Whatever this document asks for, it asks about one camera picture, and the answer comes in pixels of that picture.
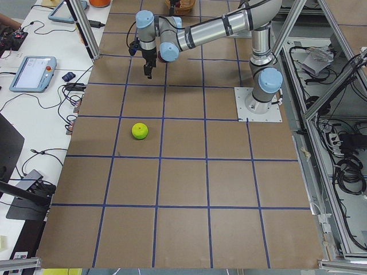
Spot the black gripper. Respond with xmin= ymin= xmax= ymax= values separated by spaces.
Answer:
xmin=142 ymin=48 xmax=157 ymax=79

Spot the dark purple apple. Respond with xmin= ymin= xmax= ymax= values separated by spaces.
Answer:
xmin=157 ymin=51 xmax=167 ymax=63

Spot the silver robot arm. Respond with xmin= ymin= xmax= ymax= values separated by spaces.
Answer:
xmin=128 ymin=0 xmax=283 ymax=115

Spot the wicker basket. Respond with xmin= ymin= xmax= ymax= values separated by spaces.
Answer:
xmin=165 ymin=0 xmax=196 ymax=16

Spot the green apple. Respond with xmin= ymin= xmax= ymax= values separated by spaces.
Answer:
xmin=131 ymin=123 xmax=149 ymax=140

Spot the teach pendant tablet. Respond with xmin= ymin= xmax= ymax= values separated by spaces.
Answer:
xmin=9 ymin=56 xmax=57 ymax=93

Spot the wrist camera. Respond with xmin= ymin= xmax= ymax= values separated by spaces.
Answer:
xmin=128 ymin=38 xmax=141 ymax=56

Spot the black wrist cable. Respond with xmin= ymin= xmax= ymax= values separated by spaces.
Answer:
xmin=126 ymin=21 xmax=144 ymax=55

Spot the aluminium frame post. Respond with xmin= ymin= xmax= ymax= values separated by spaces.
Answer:
xmin=66 ymin=0 xmax=100 ymax=60

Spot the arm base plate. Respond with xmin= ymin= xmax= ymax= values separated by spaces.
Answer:
xmin=234 ymin=87 xmax=282 ymax=123

